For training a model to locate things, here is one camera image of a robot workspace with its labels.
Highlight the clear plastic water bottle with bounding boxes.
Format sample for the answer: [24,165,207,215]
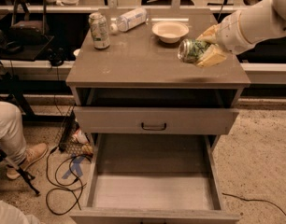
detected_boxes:
[110,7,147,34]

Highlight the black floor cable left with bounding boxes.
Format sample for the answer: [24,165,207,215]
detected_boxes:
[45,146,93,217]

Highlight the closed drawer with handle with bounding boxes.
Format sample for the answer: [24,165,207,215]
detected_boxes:
[74,106,238,135]

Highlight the upright white green can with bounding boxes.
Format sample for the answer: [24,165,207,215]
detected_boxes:
[89,12,110,49]

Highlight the person's leg in beige trousers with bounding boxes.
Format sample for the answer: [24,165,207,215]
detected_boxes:
[0,102,26,164]

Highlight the tan shoe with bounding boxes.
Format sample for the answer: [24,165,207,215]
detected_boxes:
[10,143,49,171]

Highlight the grey drawer cabinet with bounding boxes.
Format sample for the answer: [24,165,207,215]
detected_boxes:
[65,7,252,154]

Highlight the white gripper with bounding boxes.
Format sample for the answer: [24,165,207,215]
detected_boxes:
[196,11,255,67]

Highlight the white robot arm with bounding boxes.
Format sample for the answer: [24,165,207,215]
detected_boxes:
[194,0,286,67]

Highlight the black floor cable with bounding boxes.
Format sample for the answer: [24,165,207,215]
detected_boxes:
[222,192,286,224]
[45,146,93,217]

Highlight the crushed green can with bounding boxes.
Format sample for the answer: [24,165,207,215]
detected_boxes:
[178,39,210,63]

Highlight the black headphones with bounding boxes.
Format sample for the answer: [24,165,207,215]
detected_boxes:
[47,48,65,67]

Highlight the open lower drawer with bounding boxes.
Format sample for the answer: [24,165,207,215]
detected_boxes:
[70,134,239,224]

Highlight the black wire basket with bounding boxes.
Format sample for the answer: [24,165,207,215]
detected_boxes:
[55,110,93,156]

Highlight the black floor cable right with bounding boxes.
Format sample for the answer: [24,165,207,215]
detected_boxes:
[222,192,286,224]

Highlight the white bowl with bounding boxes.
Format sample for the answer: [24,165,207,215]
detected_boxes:
[151,21,189,44]

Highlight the black bag on shelf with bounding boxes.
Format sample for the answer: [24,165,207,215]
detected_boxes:
[9,0,49,45]

